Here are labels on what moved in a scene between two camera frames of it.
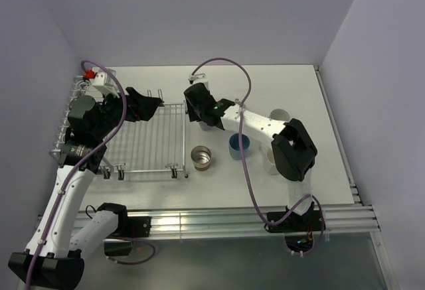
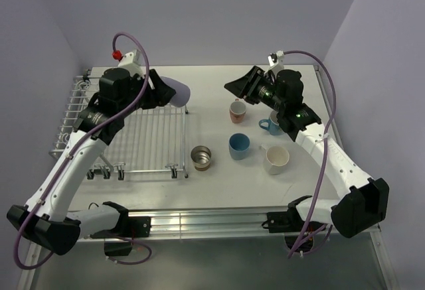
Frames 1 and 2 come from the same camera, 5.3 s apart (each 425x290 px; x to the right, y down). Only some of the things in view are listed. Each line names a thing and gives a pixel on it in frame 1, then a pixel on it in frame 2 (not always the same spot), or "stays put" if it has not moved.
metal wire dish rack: (153, 145) stays put
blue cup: (234, 146) stays put
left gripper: (140, 107) to (161, 95)
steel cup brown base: (200, 156) stays put
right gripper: (192, 115) to (246, 85)
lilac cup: (204, 126) to (182, 95)
